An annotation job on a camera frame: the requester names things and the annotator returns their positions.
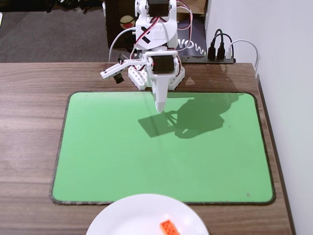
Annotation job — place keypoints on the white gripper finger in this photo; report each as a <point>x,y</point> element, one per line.
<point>160,95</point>

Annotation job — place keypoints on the white gripper body with motor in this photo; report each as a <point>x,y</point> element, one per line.
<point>161,64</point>

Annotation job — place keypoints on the orange lego block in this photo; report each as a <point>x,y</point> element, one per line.
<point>169,227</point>

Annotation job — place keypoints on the white round plate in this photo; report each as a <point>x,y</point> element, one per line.
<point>137,215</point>

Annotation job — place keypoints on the black usb hub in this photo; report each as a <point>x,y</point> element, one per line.
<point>195,59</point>

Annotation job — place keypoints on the dark box with round sticker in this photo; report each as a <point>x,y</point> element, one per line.
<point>117,14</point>

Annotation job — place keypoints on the green honeycomb mat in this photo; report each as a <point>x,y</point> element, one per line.
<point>122,151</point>

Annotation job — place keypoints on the wrist camera on white mount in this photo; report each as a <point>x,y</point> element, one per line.
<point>111,71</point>

